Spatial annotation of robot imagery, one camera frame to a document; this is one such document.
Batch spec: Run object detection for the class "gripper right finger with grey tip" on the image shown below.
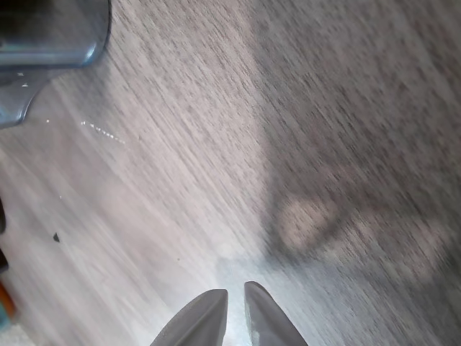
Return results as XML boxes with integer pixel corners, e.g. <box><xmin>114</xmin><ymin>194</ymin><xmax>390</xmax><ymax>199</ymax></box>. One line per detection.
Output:
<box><xmin>243</xmin><ymin>280</ymin><xmax>309</xmax><ymax>346</ymax></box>

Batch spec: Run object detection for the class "gripper left finger with grey tip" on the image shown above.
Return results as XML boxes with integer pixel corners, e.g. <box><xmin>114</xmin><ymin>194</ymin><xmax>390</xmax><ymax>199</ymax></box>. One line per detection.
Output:
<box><xmin>150</xmin><ymin>288</ymin><xmax>229</xmax><ymax>346</ymax></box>

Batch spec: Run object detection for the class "clear blue-tinted blender jar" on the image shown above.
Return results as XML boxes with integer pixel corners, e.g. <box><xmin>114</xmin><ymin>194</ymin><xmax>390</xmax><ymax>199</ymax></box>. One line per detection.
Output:
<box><xmin>0</xmin><ymin>0</ymin><xmax>112</xmax><ymax>129</ymax></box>

